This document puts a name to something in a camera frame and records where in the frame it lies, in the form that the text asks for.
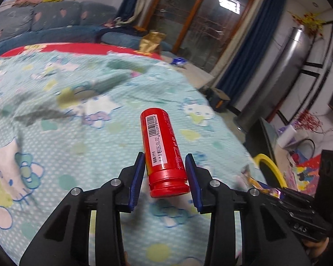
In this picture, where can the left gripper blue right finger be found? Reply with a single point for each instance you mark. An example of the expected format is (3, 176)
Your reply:
(194, 183)

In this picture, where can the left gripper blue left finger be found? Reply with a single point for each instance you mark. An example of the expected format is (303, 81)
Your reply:
(137, 180)

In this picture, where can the red cylindrical bottle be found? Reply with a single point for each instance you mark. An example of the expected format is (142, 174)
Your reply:
(165, 169)

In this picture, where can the purple orange snack wrapper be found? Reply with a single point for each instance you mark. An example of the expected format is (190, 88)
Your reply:
(263, 188)

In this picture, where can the yellow rimmed trash bin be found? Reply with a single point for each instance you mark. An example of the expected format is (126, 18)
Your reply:
(270, 171)

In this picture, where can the Hello Kitty teal blanket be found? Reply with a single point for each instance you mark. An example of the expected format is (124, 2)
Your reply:
(70, 120)

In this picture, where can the beige top coffee table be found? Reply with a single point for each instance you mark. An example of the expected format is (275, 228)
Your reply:
(197, 77)

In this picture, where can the blue candy wrapper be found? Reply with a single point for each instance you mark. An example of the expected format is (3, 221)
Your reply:
(179, 62)

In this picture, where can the brown paper bag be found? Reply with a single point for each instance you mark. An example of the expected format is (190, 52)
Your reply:
(151, 43)

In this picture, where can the silver tower air conditioner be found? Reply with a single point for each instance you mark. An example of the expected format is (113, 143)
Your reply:
(278, 80)

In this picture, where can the blue curtain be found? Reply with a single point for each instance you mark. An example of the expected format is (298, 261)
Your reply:
(247, 57)

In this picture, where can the wooden framed glass door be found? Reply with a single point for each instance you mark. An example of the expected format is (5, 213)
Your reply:
(197, 30)

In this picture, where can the blue grey sofa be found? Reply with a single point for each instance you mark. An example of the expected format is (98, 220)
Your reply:
(64, 22)

